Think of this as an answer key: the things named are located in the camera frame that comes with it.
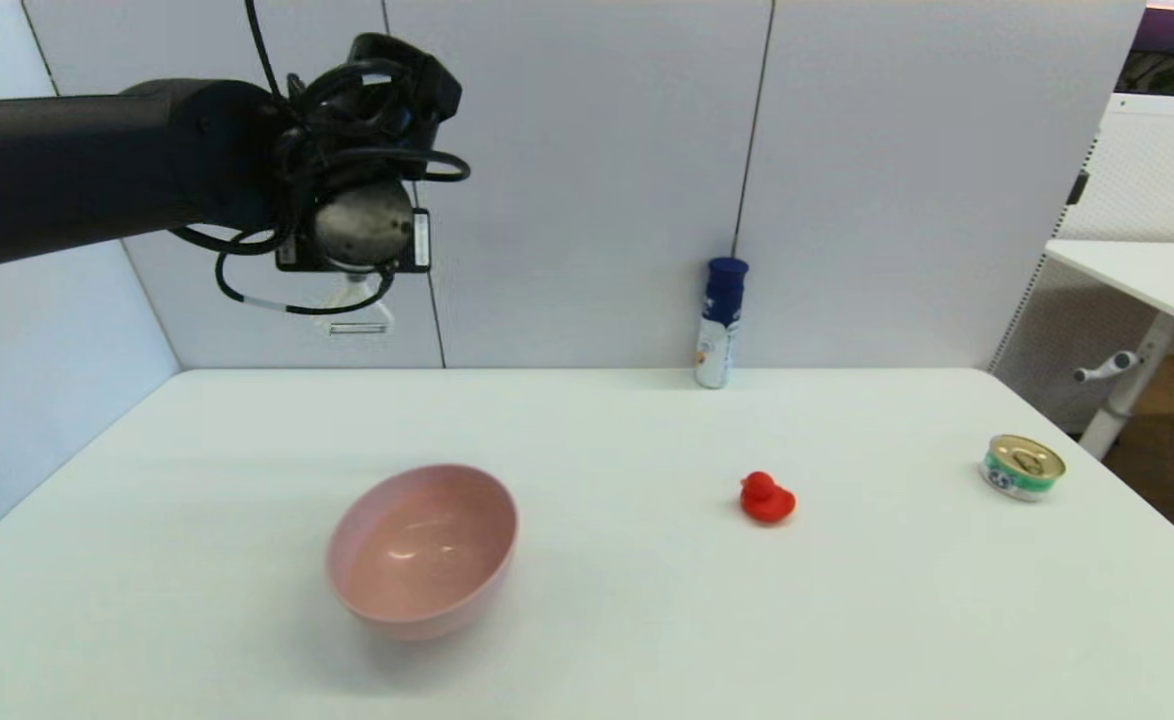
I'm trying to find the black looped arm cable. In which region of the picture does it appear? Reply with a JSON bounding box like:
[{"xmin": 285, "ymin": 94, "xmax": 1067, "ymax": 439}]
[{"xmin": 169, "ymin": 60, "xmax": 473, "ymax": 317}]

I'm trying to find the pink bowl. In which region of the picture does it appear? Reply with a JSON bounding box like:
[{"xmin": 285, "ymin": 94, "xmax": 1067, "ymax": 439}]
[{"xmin": 325, "ymin": 463, "xmax": 520, "ymax": 642}]

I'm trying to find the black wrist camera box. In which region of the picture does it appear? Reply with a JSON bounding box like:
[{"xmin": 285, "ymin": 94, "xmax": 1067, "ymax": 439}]
[{"xmin": 275, "ymin": 208, "xmax": 434, "ymax": 274}]

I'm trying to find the white desk crank handle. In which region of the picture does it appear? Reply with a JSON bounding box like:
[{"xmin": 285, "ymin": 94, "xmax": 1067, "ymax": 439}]
[{"xmin": 1074, "ymin": 350, "xmax": 1144, "ymax": 385}]

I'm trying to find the green label tin can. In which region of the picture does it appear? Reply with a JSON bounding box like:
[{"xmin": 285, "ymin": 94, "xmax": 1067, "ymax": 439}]
[{"xmin": 980, "ymin": 434, "xmax": 1067, "ymax": 503}]

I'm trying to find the white peeler with grey handle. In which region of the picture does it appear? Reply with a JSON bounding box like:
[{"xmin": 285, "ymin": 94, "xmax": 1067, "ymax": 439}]
[{"xmin": 327, "ymin": 270, "xmax": 395, "ymax": 336}]

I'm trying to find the white pegboard partition panel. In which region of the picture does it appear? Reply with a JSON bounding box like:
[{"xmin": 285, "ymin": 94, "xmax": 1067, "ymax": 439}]
[{"xmin": 989, "ymin": 93, "xmax": 1174, "ymax": 431}]

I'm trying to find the white side desk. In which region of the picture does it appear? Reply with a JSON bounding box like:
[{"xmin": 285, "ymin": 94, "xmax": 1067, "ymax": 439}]
[{"xmin": 1045, "ymin": 238, "xmax": 1174, "ymax": 461}]

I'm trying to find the white bottle with blue cap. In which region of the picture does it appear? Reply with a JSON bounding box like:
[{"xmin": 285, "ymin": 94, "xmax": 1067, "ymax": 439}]
[{"xmin": 695, "ymin": 256, "xmax": 751, "ymax": 390}]

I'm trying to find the red rubber duck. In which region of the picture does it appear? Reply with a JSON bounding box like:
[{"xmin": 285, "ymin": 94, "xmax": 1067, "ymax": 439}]
[{"xmin": 740, "ymin": 471, "xmax": 797, "ymax": 524}]

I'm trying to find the thin black cable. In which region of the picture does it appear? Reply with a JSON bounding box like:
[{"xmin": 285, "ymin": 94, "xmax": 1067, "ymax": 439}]
[{"xmin": 243, "ymin": 0, "xmax": 284, "ymax": 101}]

